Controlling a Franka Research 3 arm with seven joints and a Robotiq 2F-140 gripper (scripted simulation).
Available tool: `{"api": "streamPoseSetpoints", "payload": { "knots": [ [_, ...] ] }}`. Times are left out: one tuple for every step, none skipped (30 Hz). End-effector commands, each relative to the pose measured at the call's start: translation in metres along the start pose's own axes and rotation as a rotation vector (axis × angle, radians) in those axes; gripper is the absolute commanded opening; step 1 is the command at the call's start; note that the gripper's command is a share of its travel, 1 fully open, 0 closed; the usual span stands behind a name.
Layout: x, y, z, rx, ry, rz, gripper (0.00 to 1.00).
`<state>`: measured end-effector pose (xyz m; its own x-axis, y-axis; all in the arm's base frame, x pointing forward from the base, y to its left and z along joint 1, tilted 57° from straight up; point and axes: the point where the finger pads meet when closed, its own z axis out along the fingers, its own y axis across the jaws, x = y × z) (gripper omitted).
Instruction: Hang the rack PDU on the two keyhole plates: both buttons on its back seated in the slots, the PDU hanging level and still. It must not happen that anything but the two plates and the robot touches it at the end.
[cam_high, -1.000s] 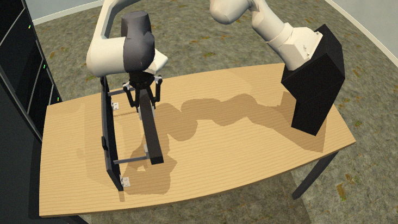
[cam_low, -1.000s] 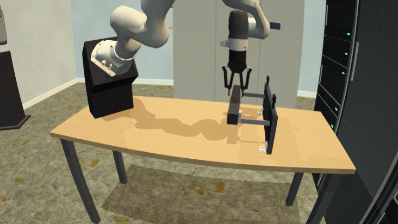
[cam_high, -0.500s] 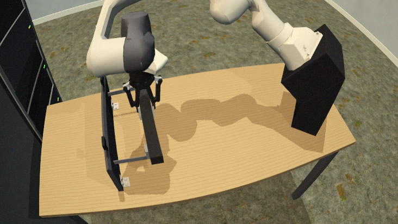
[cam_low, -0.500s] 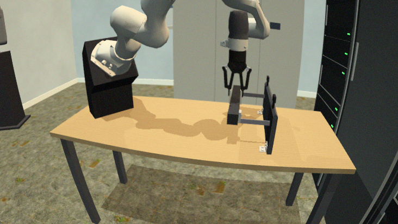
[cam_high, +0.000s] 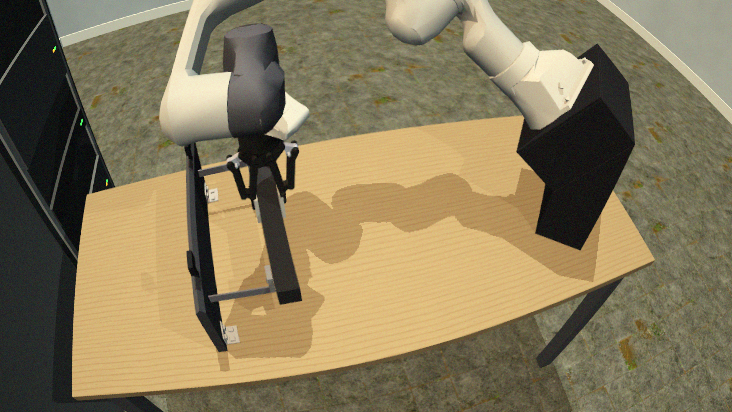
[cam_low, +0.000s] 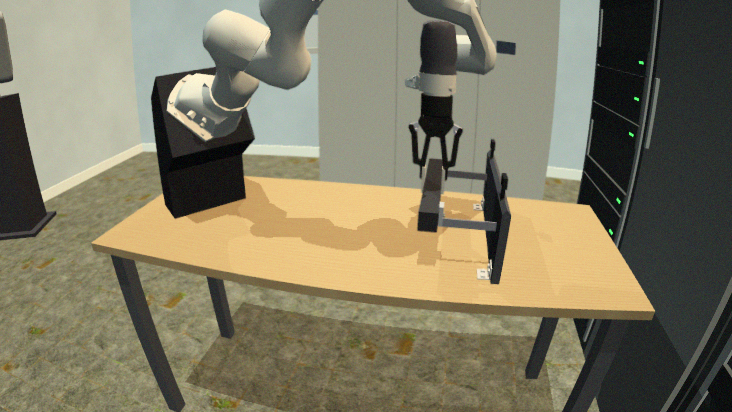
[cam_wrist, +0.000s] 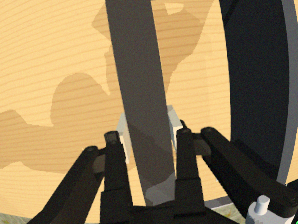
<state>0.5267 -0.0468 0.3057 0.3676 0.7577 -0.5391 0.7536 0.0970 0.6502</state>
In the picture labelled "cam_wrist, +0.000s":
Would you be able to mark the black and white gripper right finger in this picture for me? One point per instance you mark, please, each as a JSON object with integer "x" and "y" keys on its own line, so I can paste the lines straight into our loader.
{"x": 258, "y": 198}

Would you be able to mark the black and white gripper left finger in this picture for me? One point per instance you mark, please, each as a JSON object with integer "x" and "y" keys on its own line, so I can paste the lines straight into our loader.
{"x": 73, "y": 198}

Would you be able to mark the black rectangular bar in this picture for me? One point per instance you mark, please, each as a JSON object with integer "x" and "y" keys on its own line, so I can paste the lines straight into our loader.
{"x": 139, "y": 72}

